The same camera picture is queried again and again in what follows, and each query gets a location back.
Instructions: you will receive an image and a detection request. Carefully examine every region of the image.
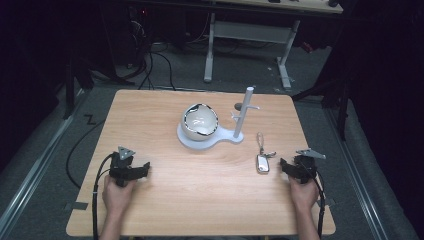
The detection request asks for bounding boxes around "white bowl with dark rim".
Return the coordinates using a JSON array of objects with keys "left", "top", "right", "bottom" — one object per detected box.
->
[{"left": 180, "top": 102, "right": 220, "bottom": 142}]

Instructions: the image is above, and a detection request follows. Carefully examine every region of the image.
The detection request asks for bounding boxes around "bundle of black floor cables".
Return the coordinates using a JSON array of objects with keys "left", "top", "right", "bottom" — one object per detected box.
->
[{"left": 114, "top": 19, "right": 177, "bottom": 92}]

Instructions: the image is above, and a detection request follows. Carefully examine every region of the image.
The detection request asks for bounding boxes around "white stand with pegs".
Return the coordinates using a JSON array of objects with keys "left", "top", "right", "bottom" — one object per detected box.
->
[{"left": 176, "top": 86, "right": 261, "bottom": 151}]

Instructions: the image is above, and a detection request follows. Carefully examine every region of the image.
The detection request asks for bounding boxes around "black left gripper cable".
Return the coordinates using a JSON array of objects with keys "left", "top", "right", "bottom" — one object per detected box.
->
[{"left": 91, "top": 153, "right": 115, "bottom": 240}]

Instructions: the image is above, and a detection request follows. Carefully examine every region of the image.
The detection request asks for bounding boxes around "person's right hand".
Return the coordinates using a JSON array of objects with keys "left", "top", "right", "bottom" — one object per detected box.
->
[{"left": 288, "top": 175, "right": 320, "bottom": 212}]

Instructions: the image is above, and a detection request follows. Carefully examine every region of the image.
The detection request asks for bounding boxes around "black floor cable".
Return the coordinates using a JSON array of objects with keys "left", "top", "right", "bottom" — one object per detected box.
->
[{"left": 65, "top": 118, "right": 106, "bottom": 190}]

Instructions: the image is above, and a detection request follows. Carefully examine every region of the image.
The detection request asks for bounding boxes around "person's left hand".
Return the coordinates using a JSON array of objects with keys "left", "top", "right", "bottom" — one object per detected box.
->
[{"left": 101, "top": 174, "right": 138, "bottom": 215}]

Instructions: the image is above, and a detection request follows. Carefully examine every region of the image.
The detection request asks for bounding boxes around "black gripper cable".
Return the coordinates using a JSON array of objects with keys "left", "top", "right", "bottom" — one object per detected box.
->
[
  {"left": 91, "top": 153, "right": 115, "bottom": 240},
  {"left": 306, "top": 169, "right": 327, "bottom": 240}
]

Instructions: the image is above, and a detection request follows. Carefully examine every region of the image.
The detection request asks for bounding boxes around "white-framed desk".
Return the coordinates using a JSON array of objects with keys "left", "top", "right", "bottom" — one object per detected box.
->
[{"left": 202, "top": 0, "right": 344, "bottom": 90}]

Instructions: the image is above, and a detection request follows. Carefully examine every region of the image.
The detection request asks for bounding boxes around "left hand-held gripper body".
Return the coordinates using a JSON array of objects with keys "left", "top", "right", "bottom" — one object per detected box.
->
[{"left": 109, "top": 145, "right": 137, "bottom": 188}]

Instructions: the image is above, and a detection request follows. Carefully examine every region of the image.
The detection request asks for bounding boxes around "silver car key fob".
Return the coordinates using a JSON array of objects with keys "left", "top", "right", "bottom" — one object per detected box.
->
[{"left": 255, "top": 131, "right": 277, "bottom": 175}]

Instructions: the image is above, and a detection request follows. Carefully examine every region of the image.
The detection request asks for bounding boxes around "metal floor rail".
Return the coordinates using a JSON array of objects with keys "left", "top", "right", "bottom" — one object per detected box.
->
[
  {"left": 323, "top": 105, "right": 390, "bottom": 240},
  {"left": 0, "top": 89, "right": 88, "bottom": 232}
]

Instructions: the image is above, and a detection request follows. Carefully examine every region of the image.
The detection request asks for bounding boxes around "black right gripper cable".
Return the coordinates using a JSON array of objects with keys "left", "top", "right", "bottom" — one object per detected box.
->
[{"left": 306, "top": 169, "right": 327, "bottom": 240}]

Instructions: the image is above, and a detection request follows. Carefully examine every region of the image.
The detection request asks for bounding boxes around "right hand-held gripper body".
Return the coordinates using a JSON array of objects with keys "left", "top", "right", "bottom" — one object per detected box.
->
[{"left": 293, "top": 148, "right": 327, "bottom": 185}]

